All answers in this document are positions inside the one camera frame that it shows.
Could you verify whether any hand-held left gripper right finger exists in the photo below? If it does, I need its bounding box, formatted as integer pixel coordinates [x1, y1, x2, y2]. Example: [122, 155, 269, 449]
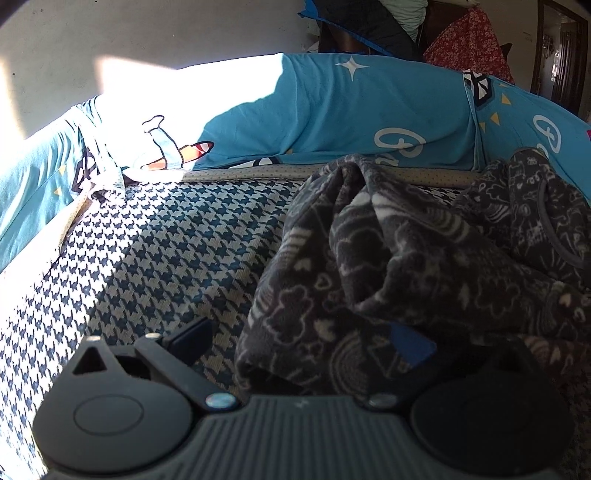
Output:
[368, 323, 549, 411]

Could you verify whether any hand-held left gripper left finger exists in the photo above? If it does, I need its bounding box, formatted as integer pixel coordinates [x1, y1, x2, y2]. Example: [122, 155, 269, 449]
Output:
[69, 318, 241, 411]

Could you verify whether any wooden door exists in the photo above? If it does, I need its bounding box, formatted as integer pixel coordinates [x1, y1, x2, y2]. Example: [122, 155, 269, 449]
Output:
[530, 0, 588, 116]

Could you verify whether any blue cushion with white script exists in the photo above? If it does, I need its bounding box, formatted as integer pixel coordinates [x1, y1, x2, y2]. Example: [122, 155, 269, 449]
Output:
[463, 69, 591, 204]

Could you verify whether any blue cushion with white star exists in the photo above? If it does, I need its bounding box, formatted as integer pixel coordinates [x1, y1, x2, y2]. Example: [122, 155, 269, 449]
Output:
[95, 52, 478, 172]

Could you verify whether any blue cushion with airplane print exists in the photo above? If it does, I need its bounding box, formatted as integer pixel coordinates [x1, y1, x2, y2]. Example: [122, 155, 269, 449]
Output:
[0, 98, 126, 274]

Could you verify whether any red floral cloth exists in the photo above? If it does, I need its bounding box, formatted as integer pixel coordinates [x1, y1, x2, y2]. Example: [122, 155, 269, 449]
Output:
[423, 8, 515, 85]

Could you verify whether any houndstooth sofa seat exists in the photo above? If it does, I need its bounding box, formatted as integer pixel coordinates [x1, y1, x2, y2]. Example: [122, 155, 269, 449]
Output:
[0, 165, 591, 480]

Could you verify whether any grey patterned fleece jacket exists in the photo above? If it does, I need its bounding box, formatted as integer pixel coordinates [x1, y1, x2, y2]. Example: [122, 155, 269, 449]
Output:
[235, 148, 591, 398]

